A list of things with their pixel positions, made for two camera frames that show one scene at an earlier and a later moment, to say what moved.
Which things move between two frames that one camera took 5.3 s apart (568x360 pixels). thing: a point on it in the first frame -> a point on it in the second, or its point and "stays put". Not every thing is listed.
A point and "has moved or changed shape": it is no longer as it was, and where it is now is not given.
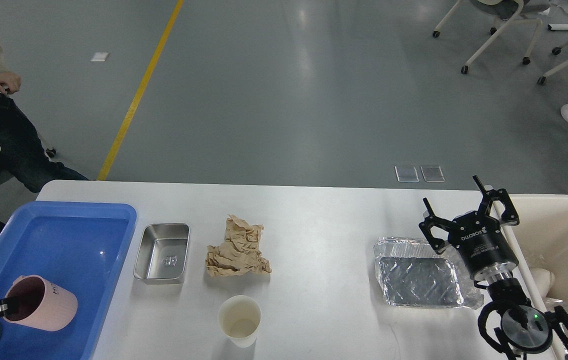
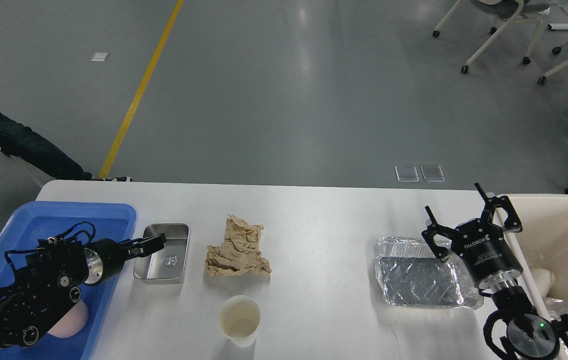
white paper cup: (239, 317) stays put
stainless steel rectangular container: (161, 252) stays put
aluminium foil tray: (414, 271) stays put
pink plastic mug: (33, 301) has moved or changed shape
